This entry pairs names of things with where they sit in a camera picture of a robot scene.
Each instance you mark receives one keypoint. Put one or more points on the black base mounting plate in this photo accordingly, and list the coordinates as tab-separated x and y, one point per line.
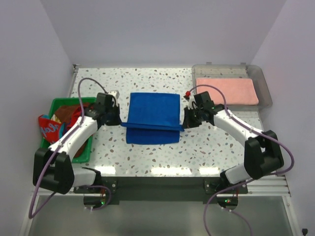
153	189

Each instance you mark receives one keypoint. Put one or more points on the red patterned towel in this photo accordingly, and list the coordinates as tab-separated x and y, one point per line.
50	130

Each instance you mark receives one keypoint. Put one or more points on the clear plastic container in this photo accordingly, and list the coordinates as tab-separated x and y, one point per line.
252	72

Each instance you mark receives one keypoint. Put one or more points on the blue towel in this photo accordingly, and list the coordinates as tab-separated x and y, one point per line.
153	119

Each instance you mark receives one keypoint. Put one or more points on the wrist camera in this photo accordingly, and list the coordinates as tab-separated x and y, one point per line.
114	93
189	96

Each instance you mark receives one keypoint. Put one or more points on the yellow striped towel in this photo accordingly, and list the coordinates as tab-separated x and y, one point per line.
55	119

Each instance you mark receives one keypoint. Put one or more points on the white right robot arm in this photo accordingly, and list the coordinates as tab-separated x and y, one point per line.
262	152

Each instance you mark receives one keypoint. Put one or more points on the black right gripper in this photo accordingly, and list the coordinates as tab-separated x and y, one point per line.
188	123

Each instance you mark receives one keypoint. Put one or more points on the green plastic bin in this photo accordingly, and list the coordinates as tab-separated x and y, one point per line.
83	154

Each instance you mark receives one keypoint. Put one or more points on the pink towel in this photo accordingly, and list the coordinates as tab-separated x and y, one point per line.
237	91

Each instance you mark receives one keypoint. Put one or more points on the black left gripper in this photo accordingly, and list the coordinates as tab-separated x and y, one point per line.
116	121

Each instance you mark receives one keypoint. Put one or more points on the brown towel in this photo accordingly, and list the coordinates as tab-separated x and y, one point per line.
68	114

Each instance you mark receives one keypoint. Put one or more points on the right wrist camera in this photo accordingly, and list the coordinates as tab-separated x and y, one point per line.
189	96

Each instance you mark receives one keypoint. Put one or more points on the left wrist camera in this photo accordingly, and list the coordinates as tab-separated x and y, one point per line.
114	93

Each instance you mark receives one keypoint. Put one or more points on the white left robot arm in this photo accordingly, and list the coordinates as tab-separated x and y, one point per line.
53	169

